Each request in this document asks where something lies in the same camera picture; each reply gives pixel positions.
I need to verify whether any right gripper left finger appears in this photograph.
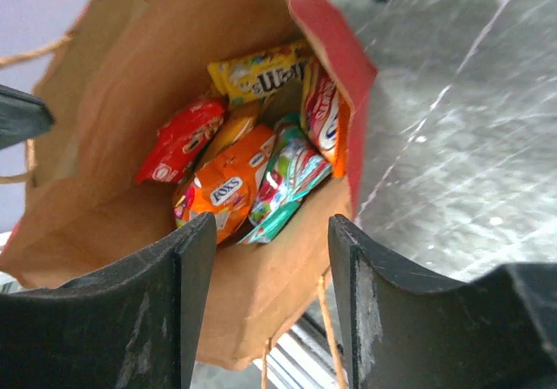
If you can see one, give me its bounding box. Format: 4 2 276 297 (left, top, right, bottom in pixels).
1 213 216 388

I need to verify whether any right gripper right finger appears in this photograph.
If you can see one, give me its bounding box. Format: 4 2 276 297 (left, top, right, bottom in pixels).
328 215 556 388

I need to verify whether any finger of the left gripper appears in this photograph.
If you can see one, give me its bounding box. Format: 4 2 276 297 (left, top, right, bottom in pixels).
0 85 55 150

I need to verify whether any orange Foxs fruits candy bag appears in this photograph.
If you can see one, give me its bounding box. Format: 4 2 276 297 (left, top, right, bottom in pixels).
300 57 352 178

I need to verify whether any teal mint candy bag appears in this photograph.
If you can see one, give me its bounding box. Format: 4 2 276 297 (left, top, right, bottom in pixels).
239 113 332 245

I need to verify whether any yellow M&Ms bag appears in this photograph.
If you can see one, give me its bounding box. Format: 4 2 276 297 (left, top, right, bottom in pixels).
207 39 313 109

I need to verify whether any red snack packet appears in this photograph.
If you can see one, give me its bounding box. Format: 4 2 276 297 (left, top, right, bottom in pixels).
135 97 228 184

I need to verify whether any yellow orange snack packet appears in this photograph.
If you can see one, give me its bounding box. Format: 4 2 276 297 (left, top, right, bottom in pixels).
196 101 263 170

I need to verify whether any aluminium rail frame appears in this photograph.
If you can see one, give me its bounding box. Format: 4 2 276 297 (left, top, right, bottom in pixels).
253 313 340 389

